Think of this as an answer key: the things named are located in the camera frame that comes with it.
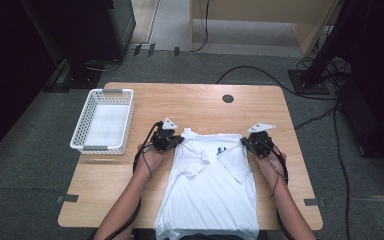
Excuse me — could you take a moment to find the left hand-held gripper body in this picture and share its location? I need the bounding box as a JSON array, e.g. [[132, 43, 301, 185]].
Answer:
[[152, 117, 179, 152]]

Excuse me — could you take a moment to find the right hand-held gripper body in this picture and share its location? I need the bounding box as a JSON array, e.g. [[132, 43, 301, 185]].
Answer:
[[247, 123, 276, 158]]

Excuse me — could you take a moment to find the white T-shirt with blue print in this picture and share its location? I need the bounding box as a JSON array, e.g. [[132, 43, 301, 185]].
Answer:
[[153, 127, 260, 240]]

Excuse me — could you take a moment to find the white plastic mesh basket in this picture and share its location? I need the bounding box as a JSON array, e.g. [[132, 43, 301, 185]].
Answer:
[[69, 88, 135, 155]]

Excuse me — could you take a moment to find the person's left hand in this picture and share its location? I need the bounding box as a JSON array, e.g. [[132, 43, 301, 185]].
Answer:
[[137, 143, 175, 178]]

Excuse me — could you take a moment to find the person's right hand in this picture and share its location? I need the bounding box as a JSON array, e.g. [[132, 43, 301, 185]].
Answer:
[[253, 151, 288, 188]]

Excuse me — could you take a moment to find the grey tape strip on table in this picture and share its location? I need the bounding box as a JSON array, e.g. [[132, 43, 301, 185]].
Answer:
[[55, 194, 80, 204], [303, 197, 327, 207]]

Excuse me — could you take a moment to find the person's dark lap clothing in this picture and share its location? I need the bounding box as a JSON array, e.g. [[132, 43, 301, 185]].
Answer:
[[131, 228, 281, 240]]

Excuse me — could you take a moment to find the black stand base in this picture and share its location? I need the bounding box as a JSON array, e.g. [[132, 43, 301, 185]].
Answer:
[[43, 59, 103, 93]]

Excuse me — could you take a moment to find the dark equipment box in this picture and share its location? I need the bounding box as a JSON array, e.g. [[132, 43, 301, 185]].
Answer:
[[338, 78, 384, 164]]

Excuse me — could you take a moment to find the black slanted stand pole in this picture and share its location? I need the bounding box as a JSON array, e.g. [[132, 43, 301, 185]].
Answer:
[[304, 0, 353, 86]]

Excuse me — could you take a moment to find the light wooden desk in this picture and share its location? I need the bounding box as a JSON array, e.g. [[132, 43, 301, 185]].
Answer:
[[189, 0, 344, 57]]

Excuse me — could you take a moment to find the dark cabinet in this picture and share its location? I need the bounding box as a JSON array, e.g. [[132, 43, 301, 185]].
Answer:
[[19, 0, 137, 68]]

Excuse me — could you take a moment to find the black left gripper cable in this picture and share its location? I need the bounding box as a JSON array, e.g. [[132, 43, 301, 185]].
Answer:
[[89, 121, 164, 240]]

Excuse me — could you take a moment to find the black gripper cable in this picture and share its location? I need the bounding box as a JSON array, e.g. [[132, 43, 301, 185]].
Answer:
[[89, 121, 164, 240], [266, 141, 296, 240]]

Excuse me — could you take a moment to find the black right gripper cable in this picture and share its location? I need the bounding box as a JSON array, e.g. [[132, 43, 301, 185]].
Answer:
[[266, 141, 296, 240]]

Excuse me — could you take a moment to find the short black floor cable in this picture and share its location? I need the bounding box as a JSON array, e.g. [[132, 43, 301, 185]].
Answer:
[[293, 105, 339, 131]]

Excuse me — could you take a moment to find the black square stand base plate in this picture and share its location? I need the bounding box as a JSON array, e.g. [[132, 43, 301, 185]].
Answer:
[[288, 68, 331, 96]]

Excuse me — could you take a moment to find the long black floor cable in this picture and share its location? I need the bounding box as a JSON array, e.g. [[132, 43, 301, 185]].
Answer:
[[215, 65, 339, 102]]

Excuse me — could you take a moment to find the thin black floor cable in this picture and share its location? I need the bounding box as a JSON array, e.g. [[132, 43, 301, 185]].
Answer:
[[332, 103, 352, 240]]

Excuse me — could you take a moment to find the tangle of black cables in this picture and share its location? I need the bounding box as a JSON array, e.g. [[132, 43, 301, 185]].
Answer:
[[295, 55, 352, 83]]

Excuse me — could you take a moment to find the black hanging cable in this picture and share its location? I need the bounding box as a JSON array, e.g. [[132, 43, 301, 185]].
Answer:
[[189, 0, 211, 53]]

